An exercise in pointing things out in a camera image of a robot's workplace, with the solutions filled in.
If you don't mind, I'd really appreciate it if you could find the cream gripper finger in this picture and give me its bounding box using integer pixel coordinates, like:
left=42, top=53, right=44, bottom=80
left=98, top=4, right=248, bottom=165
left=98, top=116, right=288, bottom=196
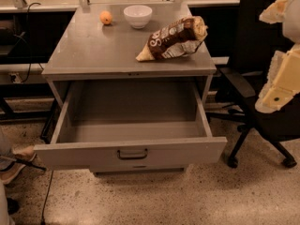
left=259, top=0, right=289, bottom=24

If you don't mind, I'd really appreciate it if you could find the grey top drawer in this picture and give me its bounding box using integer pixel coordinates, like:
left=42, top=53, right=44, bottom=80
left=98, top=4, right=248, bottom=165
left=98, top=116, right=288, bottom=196
left=35, top=79, right=227, bottom=170

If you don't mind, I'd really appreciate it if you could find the grey drawer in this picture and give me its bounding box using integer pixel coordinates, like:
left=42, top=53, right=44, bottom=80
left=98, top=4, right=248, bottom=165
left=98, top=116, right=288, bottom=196
left=89, top=165, right=188, bottom=173
left=35, top=79, right=227, bottom=170

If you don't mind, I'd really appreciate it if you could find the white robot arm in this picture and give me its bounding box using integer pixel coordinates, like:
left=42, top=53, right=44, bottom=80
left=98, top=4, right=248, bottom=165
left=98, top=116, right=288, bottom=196
left=255, top=0, right=300, bottom=113

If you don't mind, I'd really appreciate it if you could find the grey metal drawer cabinet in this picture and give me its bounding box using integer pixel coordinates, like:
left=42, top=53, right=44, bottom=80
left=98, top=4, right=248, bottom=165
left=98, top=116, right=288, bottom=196
left=41, top=2, right=218, bottom=177

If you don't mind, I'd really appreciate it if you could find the grey bottom drawer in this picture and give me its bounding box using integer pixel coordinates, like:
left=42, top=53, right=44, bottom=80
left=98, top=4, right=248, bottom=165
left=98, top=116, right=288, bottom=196
left=89, top=165, right=188, bottom=173

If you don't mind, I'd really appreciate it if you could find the black office chair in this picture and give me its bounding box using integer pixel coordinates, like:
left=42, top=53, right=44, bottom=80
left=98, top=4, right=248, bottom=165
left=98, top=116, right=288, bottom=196
left=206, top=0, right=300, bottom=168

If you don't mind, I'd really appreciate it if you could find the brown chip bag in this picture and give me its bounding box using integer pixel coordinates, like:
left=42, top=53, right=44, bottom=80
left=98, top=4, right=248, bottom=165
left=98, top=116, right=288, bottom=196
left=136, top=16, right=207, bottom=62

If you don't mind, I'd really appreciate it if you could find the white bowl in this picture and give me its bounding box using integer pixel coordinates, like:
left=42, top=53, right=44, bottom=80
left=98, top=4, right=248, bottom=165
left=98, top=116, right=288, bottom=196
left=124, top=5, right=153, bottom=29

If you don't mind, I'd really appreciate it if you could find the orange fruit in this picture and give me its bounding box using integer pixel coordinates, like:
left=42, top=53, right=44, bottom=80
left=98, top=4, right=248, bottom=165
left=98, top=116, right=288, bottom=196
left=99, top=11, right=113, bottom=25

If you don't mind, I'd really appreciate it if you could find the tan shoe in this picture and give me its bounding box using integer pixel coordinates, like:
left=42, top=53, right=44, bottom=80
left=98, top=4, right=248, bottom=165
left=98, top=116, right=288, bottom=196
left=0, top=145, right=36, bottom=185

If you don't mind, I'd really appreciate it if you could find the black shoe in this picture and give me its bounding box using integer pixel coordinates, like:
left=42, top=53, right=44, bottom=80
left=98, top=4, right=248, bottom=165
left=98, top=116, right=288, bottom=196
left=7, top=198, right=20, bottom=215

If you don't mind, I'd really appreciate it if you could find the black hanging cable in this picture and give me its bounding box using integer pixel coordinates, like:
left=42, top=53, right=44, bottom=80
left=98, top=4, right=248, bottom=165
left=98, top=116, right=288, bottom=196
left=13, top=2, right=45, bottom=83

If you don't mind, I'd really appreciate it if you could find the black floor cable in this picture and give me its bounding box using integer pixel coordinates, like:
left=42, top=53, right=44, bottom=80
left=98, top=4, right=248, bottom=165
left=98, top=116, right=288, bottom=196
left=39, top=170, right=54, bottom=225

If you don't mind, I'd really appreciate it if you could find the wall power outlet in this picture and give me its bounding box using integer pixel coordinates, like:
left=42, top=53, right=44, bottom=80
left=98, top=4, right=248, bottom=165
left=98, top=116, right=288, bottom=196
left=9, top=73, right=22, bottom=83

